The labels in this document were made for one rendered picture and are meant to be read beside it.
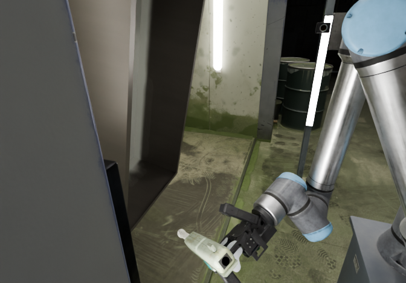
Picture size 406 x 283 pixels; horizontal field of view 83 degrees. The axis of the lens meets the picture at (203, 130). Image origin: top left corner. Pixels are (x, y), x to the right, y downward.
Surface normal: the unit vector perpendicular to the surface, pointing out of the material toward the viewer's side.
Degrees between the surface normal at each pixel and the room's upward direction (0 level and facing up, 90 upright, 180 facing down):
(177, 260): 0
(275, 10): 90
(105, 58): 90
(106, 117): 90
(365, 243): 0
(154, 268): 0
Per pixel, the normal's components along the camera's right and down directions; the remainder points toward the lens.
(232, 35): -0.34, 0.39
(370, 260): -0.02, -0.91
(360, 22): -0.57, 0.23
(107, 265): 0.94, 0.12
